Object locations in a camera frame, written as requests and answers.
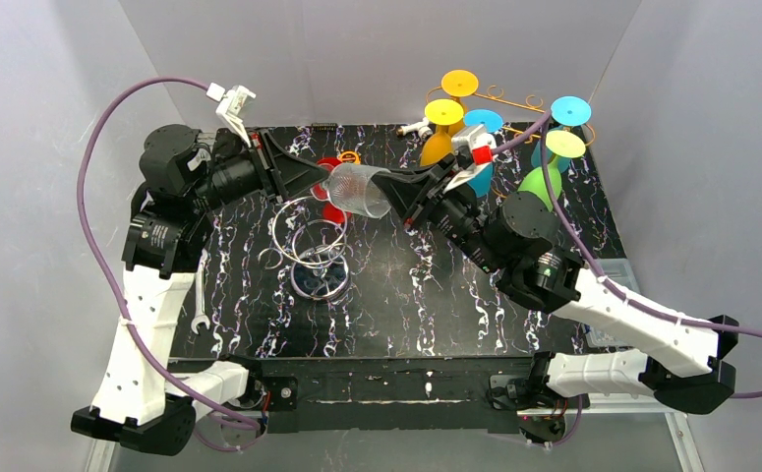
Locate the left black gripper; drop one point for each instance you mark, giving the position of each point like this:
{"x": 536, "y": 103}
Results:
{"x": 268, "y": 167}

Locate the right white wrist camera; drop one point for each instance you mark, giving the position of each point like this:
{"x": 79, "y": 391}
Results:
{"x": 464, "y": 158}

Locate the red plastic wine glass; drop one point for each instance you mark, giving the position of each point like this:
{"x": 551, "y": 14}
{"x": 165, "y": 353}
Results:
{"x": 330, "y": 212}

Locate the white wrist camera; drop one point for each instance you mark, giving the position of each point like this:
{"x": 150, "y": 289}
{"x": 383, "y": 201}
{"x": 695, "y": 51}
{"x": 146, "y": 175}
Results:
{"x": 232, "y": 105}
{"x": 464, "y": 158}

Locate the silver wrench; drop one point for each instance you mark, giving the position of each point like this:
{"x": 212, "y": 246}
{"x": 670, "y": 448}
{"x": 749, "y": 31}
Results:
{"x": 200, "y": 321}

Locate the white small fitting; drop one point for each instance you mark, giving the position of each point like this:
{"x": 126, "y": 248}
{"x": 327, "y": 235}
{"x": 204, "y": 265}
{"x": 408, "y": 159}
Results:
{"x": 422, "y": 129}

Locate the teal wine glass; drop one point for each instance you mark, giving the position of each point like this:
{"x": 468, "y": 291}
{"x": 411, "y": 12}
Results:
{"x": 481, "y": 146}

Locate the clear glass tumbler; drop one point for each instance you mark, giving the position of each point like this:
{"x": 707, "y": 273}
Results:
{"x": 350, "y": 188}

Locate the gold wire glass rack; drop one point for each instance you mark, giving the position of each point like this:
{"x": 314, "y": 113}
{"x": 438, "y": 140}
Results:
{"x": 510, "y": 110}

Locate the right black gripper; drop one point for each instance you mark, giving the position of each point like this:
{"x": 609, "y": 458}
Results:
{"x": 428, "y": 198}

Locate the green plastic wine glass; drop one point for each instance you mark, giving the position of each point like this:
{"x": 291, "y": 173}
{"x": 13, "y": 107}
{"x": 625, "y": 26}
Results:
{"x": 544, "y": 181}

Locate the silver round glass rack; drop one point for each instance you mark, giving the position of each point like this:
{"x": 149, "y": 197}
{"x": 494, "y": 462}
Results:
{"x": 311, "y": 246}

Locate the orange wine glass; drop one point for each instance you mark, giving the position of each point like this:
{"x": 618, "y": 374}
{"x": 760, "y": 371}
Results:
{"x": 458, "y": 84}
{"x": 447, "y": 115}

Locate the clear plastic parts box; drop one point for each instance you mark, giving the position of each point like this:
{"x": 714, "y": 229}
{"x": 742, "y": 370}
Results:
{"x": 620, "y": 271}

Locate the blue wine glass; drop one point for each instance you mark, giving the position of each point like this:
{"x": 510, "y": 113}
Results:
{"x": 568, "y": 111}

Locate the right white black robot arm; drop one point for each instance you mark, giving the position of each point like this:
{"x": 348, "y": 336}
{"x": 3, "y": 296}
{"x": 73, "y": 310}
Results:
{"x": 678, "y": 360}

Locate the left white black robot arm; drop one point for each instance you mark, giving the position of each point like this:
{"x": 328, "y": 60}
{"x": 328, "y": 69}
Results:
{"x": 188, "y": 175}

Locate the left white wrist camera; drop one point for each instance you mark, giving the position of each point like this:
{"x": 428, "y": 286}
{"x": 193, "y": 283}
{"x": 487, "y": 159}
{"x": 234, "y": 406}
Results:
{"x": 232, "y": 105}

